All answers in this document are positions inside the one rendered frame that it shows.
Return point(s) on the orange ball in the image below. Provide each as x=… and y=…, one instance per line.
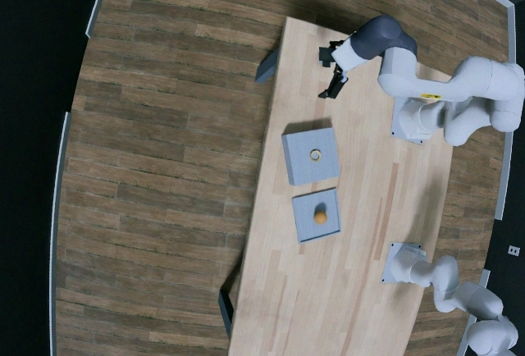
x=320, y=217

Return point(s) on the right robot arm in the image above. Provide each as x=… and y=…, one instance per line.
x=475, y=76

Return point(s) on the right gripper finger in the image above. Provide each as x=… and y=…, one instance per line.
x=337, y=82
x=333, y=44

